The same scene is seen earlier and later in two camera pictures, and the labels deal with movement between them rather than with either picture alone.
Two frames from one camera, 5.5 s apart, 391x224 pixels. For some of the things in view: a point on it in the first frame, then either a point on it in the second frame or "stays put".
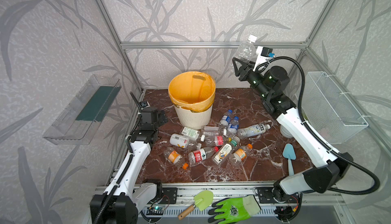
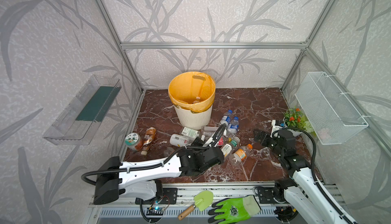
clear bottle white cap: x=247 y=51 → x=197 y=100
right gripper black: x=244 y=72 → x=266 y=138
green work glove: x=233 y=211 stays put
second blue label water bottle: x=233 y=127 stays put
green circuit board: x=152 y=211 stays put
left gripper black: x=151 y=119 → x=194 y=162
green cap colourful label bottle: x=225 y=150 stays put
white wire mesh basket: x=328 y=110 stays put
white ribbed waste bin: x=194 y=120 stays put
